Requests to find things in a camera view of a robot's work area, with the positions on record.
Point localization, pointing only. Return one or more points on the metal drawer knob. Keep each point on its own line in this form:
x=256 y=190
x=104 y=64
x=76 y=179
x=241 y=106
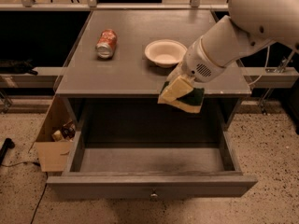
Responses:
x=153 y=196

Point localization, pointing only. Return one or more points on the white paper bowl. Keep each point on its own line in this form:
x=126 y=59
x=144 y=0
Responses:
x=165 y=53

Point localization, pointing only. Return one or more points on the open grey top drawer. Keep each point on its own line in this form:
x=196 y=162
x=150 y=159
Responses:
x=132 y=170

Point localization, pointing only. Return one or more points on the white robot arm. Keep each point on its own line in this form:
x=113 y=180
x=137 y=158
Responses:
x=250 y=26

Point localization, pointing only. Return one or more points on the snack packets in box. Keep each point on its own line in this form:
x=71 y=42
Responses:
x=65 y=133

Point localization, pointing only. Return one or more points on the orange soda can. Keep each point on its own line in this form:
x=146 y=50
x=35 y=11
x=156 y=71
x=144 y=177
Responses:
x=106 y=44

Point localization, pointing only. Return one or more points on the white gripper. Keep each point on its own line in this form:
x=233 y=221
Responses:
x=196 y=62

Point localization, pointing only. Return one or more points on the grey cabinet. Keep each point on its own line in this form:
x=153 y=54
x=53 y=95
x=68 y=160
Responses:
x=116 y=99

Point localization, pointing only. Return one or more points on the green and yellow sponge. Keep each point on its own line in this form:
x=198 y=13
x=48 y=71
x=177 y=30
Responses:
x=190 y=103

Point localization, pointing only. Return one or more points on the black item on ledge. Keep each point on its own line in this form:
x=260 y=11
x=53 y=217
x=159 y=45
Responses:
x=8 y=66

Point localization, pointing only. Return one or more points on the cardboard box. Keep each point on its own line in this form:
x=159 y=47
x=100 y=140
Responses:
x=52 y=145

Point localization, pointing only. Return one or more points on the black object on floor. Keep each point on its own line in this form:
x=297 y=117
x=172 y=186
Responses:
x=8 y=144

